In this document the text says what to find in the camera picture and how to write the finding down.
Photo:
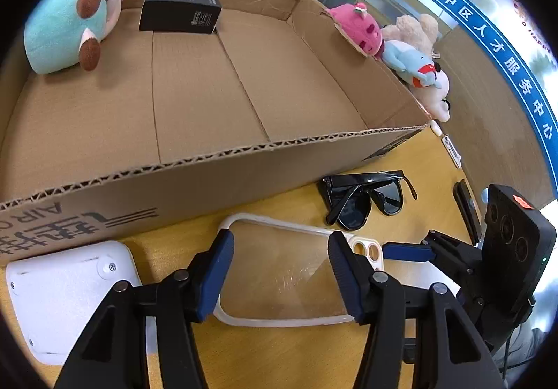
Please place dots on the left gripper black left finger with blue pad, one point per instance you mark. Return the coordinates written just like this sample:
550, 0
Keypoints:
111, 350

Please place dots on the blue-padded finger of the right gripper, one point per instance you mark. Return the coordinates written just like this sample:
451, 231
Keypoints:
397, 251

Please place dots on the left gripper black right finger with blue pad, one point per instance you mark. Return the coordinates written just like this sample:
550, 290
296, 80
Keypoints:
448, 350

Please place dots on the white plastic device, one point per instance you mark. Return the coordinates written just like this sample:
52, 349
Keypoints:
55, 295

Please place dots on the black sunglasses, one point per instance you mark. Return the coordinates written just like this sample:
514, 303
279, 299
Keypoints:
350, 197

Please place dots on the clear white phone case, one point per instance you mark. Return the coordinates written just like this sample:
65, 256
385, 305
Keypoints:
280, 276

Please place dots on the small black product box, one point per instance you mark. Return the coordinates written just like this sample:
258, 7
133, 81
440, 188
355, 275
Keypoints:
180, 16

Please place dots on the pig plush teal dress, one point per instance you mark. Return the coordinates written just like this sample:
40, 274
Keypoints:
62, 33

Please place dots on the grey jacket forearm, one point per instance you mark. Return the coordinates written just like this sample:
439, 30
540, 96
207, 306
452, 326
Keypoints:
524, 345

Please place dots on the black phone on table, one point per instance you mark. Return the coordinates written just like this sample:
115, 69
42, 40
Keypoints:
466, 206

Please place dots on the small white label tag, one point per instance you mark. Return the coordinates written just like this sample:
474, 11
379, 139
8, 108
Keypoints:
452, 150

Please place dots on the white plush dog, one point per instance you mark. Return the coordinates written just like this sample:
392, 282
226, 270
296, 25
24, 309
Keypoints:
432, 99

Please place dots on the blue plush toy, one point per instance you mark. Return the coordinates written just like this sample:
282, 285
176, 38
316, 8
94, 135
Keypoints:
412, 66

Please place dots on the beige plush bear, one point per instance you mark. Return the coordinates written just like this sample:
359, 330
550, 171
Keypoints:
421, 33

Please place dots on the pink plush toy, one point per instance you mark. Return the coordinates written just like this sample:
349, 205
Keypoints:
360, 26

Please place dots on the brown cardboard box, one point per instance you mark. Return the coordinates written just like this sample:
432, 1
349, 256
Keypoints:
171, 126

